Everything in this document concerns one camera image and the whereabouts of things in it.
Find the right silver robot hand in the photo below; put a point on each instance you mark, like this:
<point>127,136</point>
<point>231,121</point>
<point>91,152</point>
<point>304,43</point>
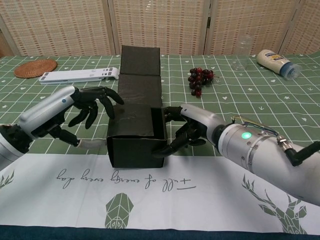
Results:
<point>197,122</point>

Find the round woven rattan coaster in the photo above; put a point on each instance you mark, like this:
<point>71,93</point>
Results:
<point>35,68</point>

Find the mayonnaise squeeze bottle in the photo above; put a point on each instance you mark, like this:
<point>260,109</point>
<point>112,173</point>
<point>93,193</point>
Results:
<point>270,60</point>

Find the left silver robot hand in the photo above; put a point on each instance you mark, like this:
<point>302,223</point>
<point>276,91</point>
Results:
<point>62,107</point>

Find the white folded laptop stand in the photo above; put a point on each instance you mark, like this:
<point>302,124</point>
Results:
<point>75,76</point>

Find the bunch of dark red grapes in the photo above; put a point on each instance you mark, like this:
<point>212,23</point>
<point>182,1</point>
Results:
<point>200,77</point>

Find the black cardboard folding box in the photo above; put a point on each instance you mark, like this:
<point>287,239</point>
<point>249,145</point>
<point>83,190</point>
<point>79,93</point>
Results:
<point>137,130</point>

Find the clear plastic cup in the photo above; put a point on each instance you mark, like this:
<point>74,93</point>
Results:
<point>241,55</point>

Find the bamboo folding screen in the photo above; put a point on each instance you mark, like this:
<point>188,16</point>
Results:
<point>62,25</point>

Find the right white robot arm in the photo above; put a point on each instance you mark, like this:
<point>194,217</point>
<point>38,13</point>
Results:
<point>270,155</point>

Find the green checked deer tablecloth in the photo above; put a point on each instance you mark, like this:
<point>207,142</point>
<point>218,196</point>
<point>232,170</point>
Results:
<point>225,187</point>

